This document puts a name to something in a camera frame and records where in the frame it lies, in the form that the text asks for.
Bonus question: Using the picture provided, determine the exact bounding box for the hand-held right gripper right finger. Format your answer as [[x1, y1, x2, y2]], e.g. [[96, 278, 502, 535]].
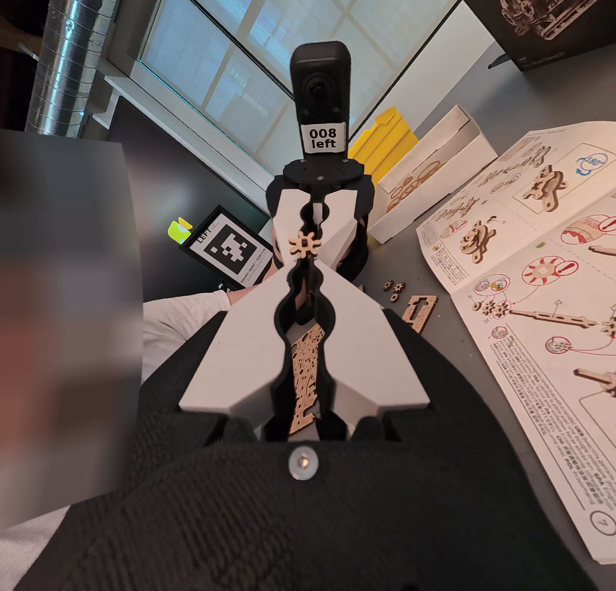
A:
[[308, 259, 430, 441]]

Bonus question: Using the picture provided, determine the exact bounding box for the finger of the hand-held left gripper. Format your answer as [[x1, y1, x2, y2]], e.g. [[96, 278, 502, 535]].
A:
[[272, 189, 312, 270], [312, 189, 360, 271]]

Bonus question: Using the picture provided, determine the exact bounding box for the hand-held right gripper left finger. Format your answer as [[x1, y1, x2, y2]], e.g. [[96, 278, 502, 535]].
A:
[[178, 259, 309, 441]]

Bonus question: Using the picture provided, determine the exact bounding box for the wooden cutout parts sheet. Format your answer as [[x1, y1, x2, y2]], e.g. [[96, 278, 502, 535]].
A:
[[289, 322, 328, 441]]

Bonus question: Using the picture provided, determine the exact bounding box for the black model kit box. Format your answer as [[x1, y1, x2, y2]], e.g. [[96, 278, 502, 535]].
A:
[[462, 0, 616, 72]]

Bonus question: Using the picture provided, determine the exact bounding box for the flat slotted wooden part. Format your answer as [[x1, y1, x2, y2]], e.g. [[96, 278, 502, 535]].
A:
[[402, 295, 439, 334]]

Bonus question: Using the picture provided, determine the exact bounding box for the black framed marker sign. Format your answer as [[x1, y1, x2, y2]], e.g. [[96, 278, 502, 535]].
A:
[[179, 205, 275, 291]]

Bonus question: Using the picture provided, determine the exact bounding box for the pile of rubber bands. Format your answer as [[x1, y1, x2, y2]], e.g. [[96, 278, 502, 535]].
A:
[[386, 160, 446, 213]]

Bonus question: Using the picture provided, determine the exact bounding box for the large paned window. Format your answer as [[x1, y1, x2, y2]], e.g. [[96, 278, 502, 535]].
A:
[[106, 0, 463, 178]]

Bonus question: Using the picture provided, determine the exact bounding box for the white cardboard tray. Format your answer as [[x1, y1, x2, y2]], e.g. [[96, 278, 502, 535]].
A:
[[368, 105, 499, 244]]

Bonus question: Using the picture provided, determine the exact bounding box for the yellow plastic bin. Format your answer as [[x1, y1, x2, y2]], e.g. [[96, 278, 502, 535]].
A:
[[347, 105, 419, 185]]

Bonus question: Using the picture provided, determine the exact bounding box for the printed instruction booklet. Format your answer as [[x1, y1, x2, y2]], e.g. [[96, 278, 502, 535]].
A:
[[416, 120, 616, 565]]

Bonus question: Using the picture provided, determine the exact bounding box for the large black wall screen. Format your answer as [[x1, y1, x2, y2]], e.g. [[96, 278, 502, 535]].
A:
[[108, 95, 272, 303]]

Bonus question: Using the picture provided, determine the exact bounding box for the silver ventilation duct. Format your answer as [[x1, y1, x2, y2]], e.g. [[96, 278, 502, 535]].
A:
[[25, 0, 128, 138]]

